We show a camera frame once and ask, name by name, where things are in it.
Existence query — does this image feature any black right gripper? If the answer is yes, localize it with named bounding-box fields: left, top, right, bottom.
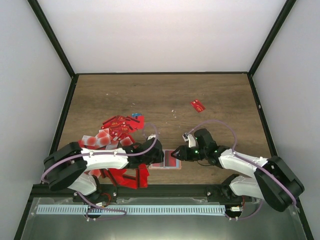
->
left=171, top=145, right=208, bottom=162

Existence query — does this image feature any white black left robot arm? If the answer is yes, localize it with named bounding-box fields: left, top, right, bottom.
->
left=41, top=136, right=164, bottom=202

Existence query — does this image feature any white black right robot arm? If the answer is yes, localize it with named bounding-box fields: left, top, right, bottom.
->
left=171, top=128, right=305, bottom=212

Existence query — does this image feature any pile of red cards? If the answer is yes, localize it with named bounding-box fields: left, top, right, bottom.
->
left=77, top=114, right=151, bottom=190

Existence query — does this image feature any blue card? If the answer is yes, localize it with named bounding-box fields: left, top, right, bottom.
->
left=131, top=113, right=142, bottom=118

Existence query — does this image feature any lone red VIP card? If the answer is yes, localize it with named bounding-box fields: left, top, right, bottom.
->
left=190, top=99, right=206, bottom=113

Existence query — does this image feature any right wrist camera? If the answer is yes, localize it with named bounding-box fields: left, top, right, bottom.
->
left=182, top=133, right=197, bottom=148

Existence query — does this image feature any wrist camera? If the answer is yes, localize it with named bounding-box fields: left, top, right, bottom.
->
left=182, top=133, right=197, bottom=148
left=147, top=134, right=156, bottom=140

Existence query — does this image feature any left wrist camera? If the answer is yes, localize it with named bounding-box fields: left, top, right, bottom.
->
left=147, top=134, right=156, bottom=140

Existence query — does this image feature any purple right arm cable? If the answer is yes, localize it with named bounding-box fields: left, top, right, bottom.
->
left=186, top=119, right=298, bottom=221

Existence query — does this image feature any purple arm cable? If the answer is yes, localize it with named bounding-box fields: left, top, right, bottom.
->
left=186, top=119, right=298, bottom=221
left=41, top=122, right=159, bottom=222

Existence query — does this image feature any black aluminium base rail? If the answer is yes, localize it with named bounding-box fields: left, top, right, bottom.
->
left=28, top=184, right=253, bottom=204

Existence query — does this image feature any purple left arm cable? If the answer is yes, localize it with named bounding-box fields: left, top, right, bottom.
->
left=41, top=122, right=159, bottom=222

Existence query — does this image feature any light blue slotted cable duct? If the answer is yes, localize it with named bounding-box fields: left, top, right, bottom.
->
left=35, top=204, right=226, bottom=216

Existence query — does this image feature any black enclosure frame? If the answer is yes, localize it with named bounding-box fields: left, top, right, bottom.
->
left=12, top=0, right=320, bottom=240

